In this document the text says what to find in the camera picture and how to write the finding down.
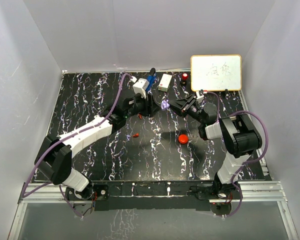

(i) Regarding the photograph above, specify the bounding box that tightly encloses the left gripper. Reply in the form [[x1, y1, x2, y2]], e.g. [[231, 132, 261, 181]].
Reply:
[[124, 91, 161, 119]]

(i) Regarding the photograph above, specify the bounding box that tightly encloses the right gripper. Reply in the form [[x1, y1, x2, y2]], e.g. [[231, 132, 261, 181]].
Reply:
[[168, 95, 206, 124]]

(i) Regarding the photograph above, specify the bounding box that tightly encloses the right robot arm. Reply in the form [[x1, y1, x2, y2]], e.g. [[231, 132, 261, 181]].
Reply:
[[165, 95, 263, 199]]

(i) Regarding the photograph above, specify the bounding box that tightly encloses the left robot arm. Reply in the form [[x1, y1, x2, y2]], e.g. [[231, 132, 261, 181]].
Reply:
[[35, 93, 161, 200]]

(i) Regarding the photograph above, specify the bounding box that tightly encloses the blue stapler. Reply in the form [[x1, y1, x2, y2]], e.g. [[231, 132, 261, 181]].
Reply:
[[145, 67, 157, 93]]

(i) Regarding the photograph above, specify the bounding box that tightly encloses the white and green box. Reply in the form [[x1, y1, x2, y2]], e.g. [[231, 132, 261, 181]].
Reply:
[[158, 73, 172, 92]]

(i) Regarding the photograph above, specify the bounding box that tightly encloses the red button device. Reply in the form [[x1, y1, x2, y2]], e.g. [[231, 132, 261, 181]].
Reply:
[[180, 72, 189, 86]]

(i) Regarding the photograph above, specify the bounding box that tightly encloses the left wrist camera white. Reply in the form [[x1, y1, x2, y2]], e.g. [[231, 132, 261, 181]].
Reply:
[[132, 78, 150, 99]]

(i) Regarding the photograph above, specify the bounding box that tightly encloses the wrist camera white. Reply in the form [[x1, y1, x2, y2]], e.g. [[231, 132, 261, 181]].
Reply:
[[132, 78, 150, 99], [195, 89, 208, 103]]

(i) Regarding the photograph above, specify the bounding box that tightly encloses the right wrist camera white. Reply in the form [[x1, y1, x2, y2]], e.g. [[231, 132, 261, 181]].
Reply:
[[195, 89, 208, 103]]

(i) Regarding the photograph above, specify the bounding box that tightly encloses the white whiteboard with wooden frame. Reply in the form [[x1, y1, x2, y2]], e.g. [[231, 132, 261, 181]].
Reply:
[[190, 54, 242, 92]]

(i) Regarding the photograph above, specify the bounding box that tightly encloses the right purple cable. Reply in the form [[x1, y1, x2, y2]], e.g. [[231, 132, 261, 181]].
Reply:
[[202, 91, 270, 217]]

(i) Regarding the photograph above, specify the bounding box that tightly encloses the purple cable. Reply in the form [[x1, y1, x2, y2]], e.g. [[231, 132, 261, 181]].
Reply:
[[22, 72, 138, 218], [202, 91, 270, 217]]

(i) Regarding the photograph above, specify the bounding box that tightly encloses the aluminium frame rail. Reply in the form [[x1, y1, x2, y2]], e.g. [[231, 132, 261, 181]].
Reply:
[[7, 182, 300, 240]]

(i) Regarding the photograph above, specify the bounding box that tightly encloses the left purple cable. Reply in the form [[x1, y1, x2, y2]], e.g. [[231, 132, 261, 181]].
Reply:
[[22, 72, 138, 218]]

